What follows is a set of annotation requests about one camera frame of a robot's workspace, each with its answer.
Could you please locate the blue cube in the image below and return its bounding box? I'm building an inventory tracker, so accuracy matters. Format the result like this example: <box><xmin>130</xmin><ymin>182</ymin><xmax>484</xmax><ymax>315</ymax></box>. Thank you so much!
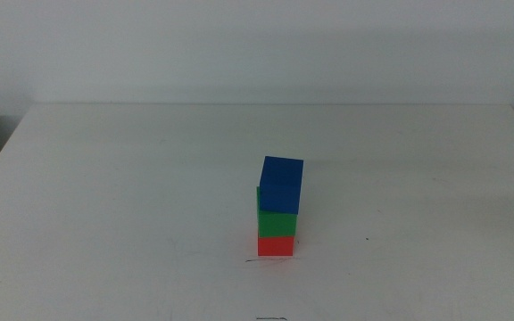
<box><xmin>258</xmin><ymin>155</ymin><xmax>305</xmax><ymax>216</ymax></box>

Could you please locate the green cube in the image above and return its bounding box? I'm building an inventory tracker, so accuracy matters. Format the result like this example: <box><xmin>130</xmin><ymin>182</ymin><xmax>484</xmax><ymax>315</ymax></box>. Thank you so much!
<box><xmin>256</xmin><ymin>185</ymin><xmax>299</xmax><ymax>238</ymax></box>

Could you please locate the red cube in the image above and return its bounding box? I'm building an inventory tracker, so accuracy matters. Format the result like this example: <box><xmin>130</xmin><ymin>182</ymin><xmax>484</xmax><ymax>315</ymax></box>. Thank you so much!
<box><xmin>257</xmin><ymin>235</ymin><xmax>295</xmax><ymax>258</ymax></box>

